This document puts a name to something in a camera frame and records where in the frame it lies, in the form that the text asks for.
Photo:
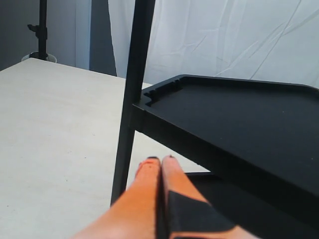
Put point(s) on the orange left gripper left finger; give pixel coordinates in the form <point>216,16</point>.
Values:
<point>134,214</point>

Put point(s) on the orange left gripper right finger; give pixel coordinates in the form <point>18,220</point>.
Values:
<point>189,214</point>

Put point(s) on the black shelf rack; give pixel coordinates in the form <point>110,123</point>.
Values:
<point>258,140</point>

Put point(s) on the white backdrop curtain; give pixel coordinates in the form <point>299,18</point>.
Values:
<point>269,40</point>

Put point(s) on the black light stand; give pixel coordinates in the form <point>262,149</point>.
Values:
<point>41,33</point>

